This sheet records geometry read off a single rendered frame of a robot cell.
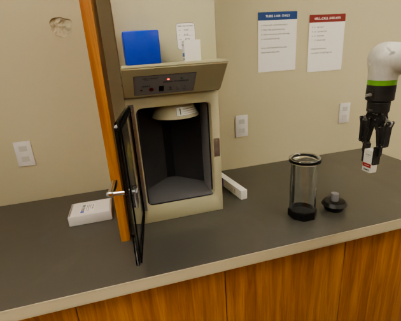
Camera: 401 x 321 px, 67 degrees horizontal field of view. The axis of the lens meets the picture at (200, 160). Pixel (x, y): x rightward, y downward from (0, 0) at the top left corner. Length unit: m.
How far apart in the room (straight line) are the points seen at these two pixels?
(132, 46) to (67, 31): 0.59
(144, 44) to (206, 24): 0.25
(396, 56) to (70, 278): 1.22
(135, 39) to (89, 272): 0.69
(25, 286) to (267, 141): 1.26
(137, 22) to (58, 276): 0.79
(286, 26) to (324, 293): 1.21
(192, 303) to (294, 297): 0.38
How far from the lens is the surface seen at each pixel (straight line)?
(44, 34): 1.48
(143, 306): 1.03
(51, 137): 1.52
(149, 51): 0.92
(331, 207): 1.22
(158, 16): 1.04
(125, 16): 1.03
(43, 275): 1.06
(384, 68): 1.21
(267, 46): 1.63
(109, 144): 0.96
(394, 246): 1.39
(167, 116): 1.08
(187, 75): 0.96
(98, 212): 1.24
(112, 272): 0.98
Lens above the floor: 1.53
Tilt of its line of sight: 19 degrees down
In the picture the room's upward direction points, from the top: 4 degrees counter-clockwise
